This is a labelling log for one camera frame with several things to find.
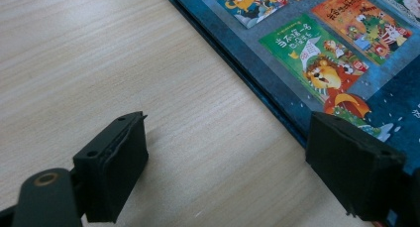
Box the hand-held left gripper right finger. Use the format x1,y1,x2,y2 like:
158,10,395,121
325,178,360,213
305,111,407,222

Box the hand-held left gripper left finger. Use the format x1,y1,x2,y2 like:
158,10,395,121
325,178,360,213
72,110,150,224

